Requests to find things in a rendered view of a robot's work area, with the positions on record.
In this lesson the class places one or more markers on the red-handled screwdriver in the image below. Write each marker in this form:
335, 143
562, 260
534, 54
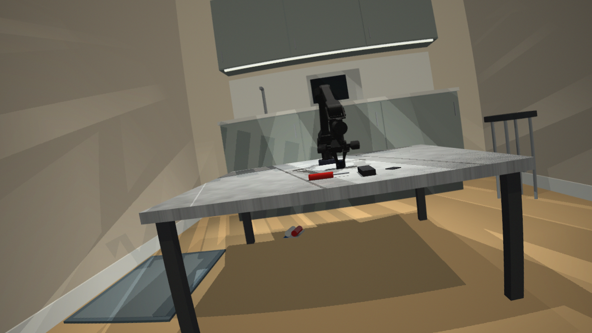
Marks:
324, 175

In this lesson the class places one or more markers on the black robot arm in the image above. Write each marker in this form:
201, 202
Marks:
330, 115

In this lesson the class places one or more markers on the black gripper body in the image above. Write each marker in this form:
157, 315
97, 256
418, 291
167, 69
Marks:
353, 144

